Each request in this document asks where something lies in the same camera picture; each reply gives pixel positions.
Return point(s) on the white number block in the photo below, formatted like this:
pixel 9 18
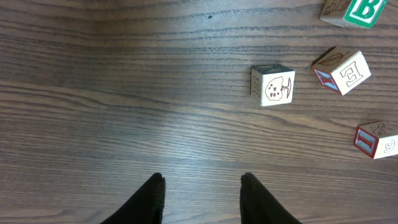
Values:
pixel 376 140

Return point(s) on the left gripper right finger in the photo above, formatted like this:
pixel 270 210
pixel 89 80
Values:
pixel 259 206

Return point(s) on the green B block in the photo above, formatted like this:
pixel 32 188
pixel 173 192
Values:
pixel 352 13

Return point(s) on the white block yellow side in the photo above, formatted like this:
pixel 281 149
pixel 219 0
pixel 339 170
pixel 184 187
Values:
pixel 272 84

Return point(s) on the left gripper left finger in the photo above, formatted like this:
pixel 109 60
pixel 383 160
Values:
pixel 145 206

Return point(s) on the white block red side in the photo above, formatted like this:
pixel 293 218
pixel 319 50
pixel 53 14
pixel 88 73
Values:
pixel 342 69

